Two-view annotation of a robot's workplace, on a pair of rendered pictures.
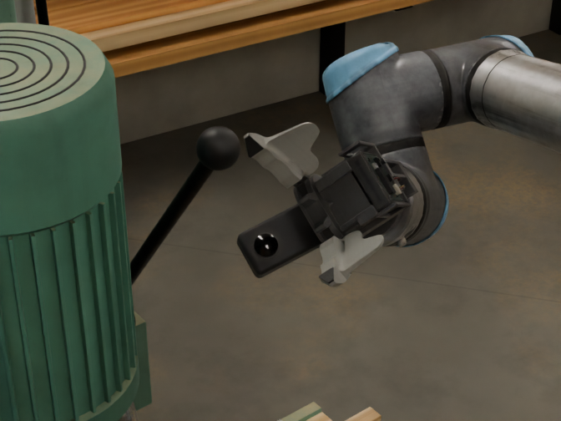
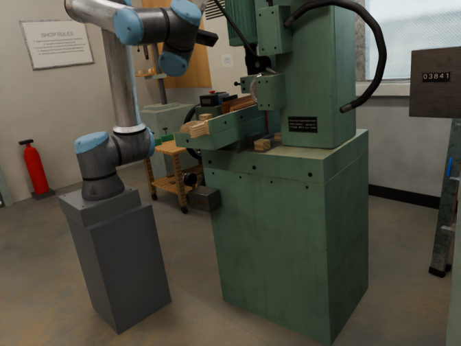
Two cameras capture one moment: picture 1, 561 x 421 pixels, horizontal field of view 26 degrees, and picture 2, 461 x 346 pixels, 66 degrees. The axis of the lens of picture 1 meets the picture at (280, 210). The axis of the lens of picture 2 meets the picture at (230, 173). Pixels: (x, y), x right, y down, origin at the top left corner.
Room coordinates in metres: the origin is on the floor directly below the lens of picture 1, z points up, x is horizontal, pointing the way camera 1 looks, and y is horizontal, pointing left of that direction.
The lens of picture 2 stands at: (2.32, -0.23, 1.17)
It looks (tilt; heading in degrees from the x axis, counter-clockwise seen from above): 18 degrees down; 169
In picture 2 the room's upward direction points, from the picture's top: 7 degrees counter-clockwise
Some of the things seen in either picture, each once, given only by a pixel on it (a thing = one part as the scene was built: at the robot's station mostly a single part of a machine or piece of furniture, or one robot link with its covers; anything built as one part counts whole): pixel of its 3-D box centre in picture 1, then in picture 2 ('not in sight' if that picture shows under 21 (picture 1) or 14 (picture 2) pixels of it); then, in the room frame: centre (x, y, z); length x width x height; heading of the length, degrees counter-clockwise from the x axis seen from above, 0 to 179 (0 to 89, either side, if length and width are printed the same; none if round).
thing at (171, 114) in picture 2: not in sight; (164, 99); (-1.59, -0.09, 0.79); 0.62 x 0.48 x 1.58; 29
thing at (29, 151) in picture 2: not in sight; (35, 168); (-1.55, -1.50, 0.30); 0.19 x 0.18 x 0.60; 30
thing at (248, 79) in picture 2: not in sight; (258, 85); (0.82, 0.22, 1.03); 0.14 x 0.07 x 0.09; 38
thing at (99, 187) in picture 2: not in sight; (101, 182); (0.66, -0.52, 0.68); 0.19 x 0.19 x 0.10
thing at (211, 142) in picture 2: not in sight; (232, 123); (0.75, 0.10, 0.87); 0.61 x 0.30 x 0.06; 128
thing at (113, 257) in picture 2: not in sight; (120, 259); (0.66, -0.52, 0.27); 0.30 x 0.30 x 0.55; 30
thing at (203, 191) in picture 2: not in sight; (204, 198); (0.85, -0.08, 0.58); 0.12 x 0.08 x 0.08; 38
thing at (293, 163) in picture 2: not in sight; (283, 148); (0.90, 0.29, 0.76); 0.57 x 0.45 x 0.09; 38
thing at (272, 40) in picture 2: not in sight; (274, 31); (1.07, 0.22, 1.22); 0.09 x 0.08 x 0.15; 38
